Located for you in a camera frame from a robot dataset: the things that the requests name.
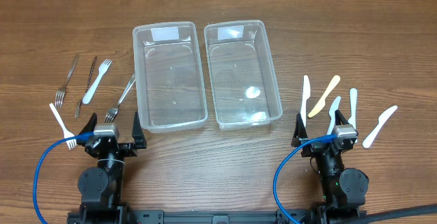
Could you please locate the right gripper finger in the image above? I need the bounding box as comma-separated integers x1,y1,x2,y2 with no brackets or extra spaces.
291,113,308,148
335,109,349,125

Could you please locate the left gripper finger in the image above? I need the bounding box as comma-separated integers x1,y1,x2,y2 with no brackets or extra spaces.
132,111,147,149
76,113,98,146

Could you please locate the white plastic knife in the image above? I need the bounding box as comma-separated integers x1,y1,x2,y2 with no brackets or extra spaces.
362,105,398,149
326,96,341,135
348,88,358,128
300,75,311,126

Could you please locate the white plastic fork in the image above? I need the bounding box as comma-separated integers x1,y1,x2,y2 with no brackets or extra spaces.
82,59,112,104
49,103,77,150

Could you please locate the dark-handled metal fork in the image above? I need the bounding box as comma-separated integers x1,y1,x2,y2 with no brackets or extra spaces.
74,56,98,118

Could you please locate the yellow plastic knife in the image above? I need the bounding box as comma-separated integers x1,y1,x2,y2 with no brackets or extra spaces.
308,75,341,118

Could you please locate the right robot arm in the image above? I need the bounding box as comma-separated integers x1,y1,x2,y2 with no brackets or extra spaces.
301,110,369,223

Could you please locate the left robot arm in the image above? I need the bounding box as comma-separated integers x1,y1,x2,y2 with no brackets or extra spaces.
66,113,147,224

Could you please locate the left clear plastic container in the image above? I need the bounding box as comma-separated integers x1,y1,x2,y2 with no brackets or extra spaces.
132,21,208,133

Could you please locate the clear plastic container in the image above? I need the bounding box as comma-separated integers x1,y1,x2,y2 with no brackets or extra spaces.
203,20,283,130
132,21,208,133

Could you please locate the right clear plastic container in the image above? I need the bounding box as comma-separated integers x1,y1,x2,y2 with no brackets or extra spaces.
203,20,283,130

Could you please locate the left blue cable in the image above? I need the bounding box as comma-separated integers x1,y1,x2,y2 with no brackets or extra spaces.
32,131,96,224

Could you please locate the blue cable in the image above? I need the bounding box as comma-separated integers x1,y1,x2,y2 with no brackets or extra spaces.
32,131,96,224
272,134,337,224

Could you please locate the right blue cable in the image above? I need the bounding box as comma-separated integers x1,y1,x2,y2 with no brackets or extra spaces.
272,134,337,224

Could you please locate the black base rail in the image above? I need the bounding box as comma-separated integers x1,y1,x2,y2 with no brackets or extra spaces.
66,208,368,224

